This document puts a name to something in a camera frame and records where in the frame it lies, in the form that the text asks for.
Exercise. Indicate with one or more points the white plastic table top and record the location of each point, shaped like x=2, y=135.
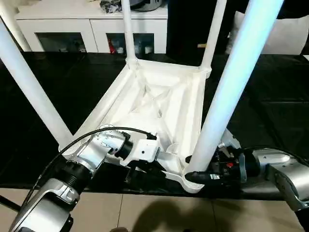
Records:
x=157, y=79

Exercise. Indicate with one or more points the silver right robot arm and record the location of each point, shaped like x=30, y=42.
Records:
x=289, y=178

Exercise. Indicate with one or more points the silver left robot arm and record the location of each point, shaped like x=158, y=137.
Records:
x=94, y=154

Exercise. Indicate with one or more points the black work mat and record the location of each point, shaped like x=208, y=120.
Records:
x=265, y=96

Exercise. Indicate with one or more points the white flat board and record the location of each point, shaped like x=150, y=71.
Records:
x=306, y=57

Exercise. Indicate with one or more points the grey cushion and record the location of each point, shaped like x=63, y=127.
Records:
x=285, y=36

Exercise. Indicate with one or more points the black furniture with yellow label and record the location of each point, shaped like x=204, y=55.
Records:
x=186, y=24

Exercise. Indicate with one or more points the white glass-door cabinet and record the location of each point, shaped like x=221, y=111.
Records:
x=72, y=26

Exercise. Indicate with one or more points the grey round cooker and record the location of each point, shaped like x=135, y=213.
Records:
x=147, y=4

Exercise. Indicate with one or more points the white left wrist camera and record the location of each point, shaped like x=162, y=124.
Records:
x=144, y=151

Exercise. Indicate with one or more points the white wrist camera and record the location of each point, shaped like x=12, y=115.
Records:
x=144, y=151
x=230, y=142

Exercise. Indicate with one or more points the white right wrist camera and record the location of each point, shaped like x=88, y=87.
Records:
x=230, y=142

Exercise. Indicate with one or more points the black metal frame bar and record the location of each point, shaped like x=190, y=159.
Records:
x=9, y=202

